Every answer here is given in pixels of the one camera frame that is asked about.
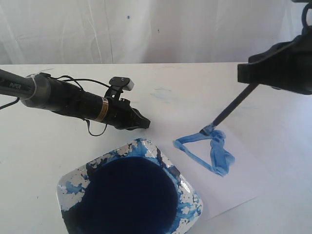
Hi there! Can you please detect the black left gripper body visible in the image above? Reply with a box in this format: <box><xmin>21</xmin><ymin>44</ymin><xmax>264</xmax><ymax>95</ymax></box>
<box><xmin>103</xmin><ymin>97</ymin><xmax>144</xmax><ymax>131</ymax></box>

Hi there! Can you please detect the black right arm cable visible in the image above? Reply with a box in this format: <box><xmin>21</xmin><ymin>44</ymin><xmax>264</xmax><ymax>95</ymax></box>
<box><xmin>301</xmin><ymin>4</ymin><xmax>312</xmax><ymax>31</ymax></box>

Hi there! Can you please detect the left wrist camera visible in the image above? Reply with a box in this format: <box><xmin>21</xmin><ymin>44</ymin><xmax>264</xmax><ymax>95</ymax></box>
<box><xmin>109</xmin><ymin>77</ymin><xmax>134</xmax><ymax>91</ymax></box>

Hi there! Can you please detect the white paper sheet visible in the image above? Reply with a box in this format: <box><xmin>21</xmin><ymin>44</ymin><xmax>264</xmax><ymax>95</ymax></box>
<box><xmin>138</xmin><ymin>101</ymin><xmax>312</xmax><ymax>219</ymax></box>

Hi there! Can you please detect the black paintbrush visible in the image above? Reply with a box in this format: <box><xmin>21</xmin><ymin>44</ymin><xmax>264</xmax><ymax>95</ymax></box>
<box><xmin>200</xmin><ymin>84</ymin><xmax>258</xmax><ymax>136</ymax></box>

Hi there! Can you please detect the white square paint dish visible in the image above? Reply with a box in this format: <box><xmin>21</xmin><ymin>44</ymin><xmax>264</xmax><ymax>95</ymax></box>
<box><xmin>57</xmin><ymin>138</ymin><xmax>203</xmax><ymax>234</ymax></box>

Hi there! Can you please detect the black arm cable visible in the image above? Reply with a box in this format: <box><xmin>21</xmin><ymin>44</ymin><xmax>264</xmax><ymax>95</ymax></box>
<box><xmin>301</xmin><ymin>4</ymin><xmax>312</xmax><ymax>31</ymax></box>
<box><xmin>0</xmin><ymin>74</ymin><xmax>112</xmax><ymax>137</ymax></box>

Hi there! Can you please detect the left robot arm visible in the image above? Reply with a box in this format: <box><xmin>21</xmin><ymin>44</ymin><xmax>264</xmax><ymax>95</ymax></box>
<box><xmin>0</xmin><ymin>70</ymin><xmax>151</xmax><ymax>131</ymax></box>

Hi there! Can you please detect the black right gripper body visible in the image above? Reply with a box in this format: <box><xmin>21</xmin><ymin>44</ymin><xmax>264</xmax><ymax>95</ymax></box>
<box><xmin>271</xmin><ymin>26</ymin><xmax>312</xmax><ymax>95</ymax></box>

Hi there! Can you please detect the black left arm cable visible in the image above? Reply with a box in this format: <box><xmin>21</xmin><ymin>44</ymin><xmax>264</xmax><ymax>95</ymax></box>
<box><xmin>0</xmin><ymin>74</ymin><xmax>112</xmax><ymax>137</ymax></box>

